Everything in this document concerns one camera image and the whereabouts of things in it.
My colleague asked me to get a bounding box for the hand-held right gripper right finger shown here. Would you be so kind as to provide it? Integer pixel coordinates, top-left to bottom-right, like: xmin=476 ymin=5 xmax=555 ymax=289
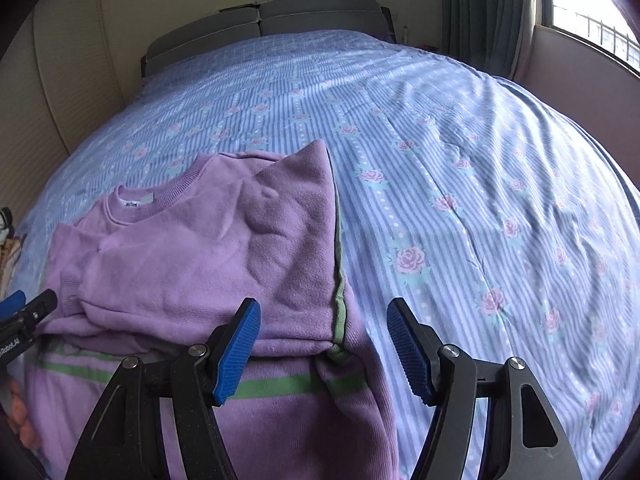
xmin=386 ymin=297 xmax=583 ymax=480

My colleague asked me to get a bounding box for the orange patterned cloth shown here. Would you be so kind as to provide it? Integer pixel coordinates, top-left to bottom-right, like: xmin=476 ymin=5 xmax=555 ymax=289
xmin=0 ymin=234 xmax=42 ymax=451

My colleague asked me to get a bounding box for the blue floral striped bed sheet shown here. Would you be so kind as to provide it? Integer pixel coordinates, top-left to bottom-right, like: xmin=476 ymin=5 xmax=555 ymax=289
xmin=9 ymin=29 xmax=640 ymax=480

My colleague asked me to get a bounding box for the grey padded headboard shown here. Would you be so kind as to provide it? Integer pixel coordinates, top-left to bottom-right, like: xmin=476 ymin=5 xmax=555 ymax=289
xmin=140 ymin=0 xmax=397 ymax=79

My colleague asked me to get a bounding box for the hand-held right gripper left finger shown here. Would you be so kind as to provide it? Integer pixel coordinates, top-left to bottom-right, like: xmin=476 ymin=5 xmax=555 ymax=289
xmin=65 ymin=297 xmax=262 ymax=480

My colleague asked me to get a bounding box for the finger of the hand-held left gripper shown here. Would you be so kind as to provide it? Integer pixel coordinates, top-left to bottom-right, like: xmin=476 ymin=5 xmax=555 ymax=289
xmin=14 ymin=289 xmax=58 ymax=336
xmin=0 ymin=290 xmax=26 ymax=319

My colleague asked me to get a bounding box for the green curtain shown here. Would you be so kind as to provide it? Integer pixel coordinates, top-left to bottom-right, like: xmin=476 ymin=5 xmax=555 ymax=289
xmin=440 ymin=0 xmax=541 ymax=81

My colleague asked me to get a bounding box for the window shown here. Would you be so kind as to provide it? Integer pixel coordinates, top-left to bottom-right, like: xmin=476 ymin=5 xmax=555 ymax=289
xmin=535 ymin=0 xmax=640 ymax=72

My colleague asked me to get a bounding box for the purple sweater with green stripe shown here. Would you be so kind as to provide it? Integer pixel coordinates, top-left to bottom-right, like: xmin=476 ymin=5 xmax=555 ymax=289
xmin=22 ymin=139 xmax=398 ymax=480

